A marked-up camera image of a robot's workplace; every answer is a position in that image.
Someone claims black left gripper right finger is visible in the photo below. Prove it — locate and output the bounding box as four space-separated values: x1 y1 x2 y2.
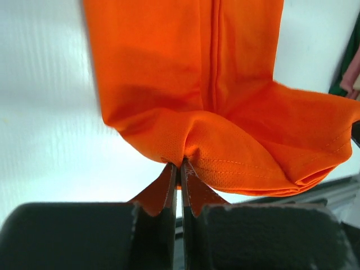
180 160 359 269

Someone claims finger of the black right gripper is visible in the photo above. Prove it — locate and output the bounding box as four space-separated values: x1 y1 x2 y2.
351 121 360 147

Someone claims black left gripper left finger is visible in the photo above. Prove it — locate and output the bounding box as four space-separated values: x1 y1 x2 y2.
1 164 177 269

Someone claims orange t shirt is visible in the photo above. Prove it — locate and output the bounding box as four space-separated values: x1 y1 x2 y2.
83 1 359 197

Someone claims green folded t shirt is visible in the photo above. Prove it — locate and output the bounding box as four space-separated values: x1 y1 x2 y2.
328 16 359 97

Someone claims beige folded t shirt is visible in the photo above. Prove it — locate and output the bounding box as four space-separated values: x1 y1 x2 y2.
340 49 359 100

